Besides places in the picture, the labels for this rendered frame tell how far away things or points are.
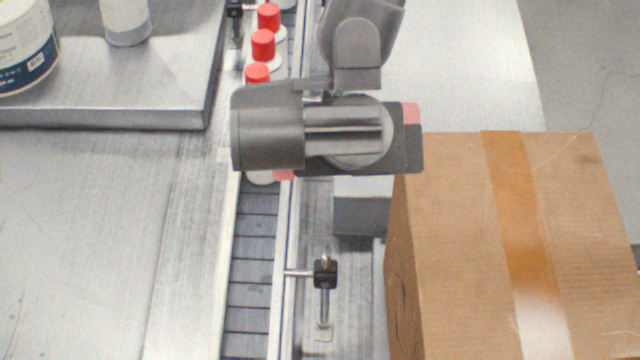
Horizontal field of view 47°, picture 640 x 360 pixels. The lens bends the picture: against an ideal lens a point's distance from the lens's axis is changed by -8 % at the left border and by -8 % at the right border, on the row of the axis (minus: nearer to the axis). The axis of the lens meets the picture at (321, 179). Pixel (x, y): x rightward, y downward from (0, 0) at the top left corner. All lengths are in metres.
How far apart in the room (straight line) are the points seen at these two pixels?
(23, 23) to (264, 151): 0.78
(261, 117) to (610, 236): 0.42
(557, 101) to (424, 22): 1.22
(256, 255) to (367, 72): 0.53
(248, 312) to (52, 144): 0.50
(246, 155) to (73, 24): 0.93
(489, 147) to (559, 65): 1.93
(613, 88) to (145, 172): 1.91
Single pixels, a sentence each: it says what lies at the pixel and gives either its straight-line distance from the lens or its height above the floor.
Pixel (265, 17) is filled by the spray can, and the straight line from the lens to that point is 1.11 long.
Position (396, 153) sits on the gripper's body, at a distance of 0.72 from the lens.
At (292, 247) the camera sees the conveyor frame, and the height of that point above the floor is 0.88.
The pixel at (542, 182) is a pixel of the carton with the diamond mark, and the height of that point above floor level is 1.12.
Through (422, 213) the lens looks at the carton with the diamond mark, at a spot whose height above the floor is 1.12.
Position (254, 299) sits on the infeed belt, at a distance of 1.04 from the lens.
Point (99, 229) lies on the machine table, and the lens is 1.21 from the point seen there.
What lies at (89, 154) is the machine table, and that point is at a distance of 1.31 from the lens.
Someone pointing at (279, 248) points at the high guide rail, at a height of 0.96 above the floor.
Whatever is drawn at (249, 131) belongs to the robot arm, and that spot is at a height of 1.33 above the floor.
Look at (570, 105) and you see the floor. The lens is 2.67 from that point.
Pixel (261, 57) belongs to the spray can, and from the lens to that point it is 1.08.
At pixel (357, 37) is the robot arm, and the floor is 1.40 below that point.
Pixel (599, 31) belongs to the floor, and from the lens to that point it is 3.04.
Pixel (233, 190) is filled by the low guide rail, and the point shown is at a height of 0.91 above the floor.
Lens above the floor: 1.77
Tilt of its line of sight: 50 degrees down
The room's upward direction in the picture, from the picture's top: 1 degrees clockwise
